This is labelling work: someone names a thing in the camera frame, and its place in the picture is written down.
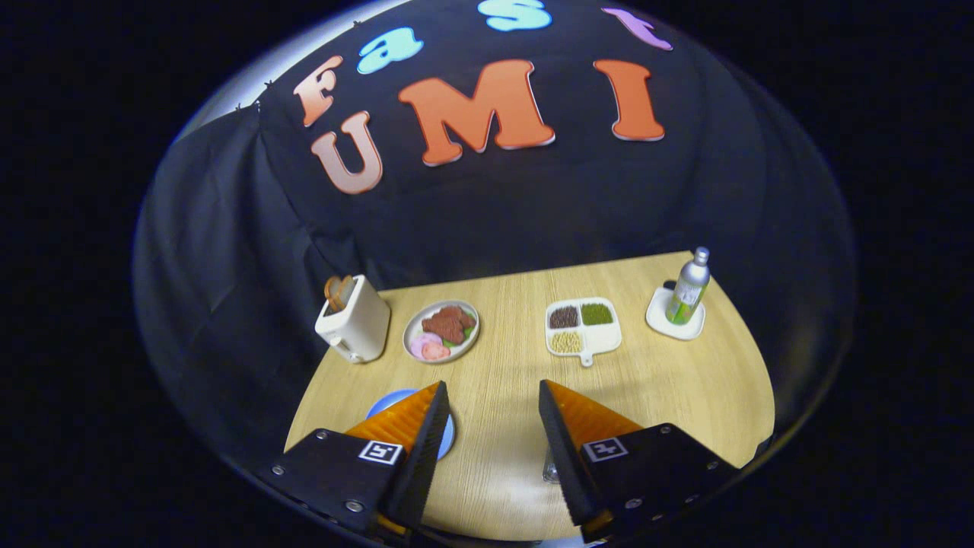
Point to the beige food plate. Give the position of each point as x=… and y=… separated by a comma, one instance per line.
x=415, y=323

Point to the pale bread slice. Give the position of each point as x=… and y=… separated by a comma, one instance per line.
x=348, y=288

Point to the white sectioned dish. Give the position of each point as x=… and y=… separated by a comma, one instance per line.
x=601, y=339

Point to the white square coaster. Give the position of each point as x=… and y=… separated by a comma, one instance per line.
x=658, y=320

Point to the blue round plate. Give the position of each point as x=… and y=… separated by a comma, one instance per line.
x=388, y=402

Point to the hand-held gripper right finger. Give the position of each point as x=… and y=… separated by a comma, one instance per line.
x=563, y=449

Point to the yellow beans pile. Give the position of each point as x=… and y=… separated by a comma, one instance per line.
x=565, y=342

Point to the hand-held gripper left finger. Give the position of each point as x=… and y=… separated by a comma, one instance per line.
x=422, y=457

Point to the dark beans pile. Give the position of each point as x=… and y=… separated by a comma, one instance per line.
x=564, y=317

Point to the cream white toaster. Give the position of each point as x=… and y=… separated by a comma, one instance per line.
x=358, y=327

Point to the green lettuce leaf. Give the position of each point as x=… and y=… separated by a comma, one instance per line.
x=466, y=335

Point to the silver bottle with green label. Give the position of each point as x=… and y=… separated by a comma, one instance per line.
x=687, y=293

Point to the pink ham slice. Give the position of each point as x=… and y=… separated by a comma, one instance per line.
x=420, y=344
x=437, y=352

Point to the brown steak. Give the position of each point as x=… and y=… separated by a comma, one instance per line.
x=447, y=323

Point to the brown crust bread slice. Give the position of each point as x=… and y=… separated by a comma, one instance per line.
x=333, y=293

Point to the green beans pile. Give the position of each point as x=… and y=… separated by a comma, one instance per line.
x=596, y=313

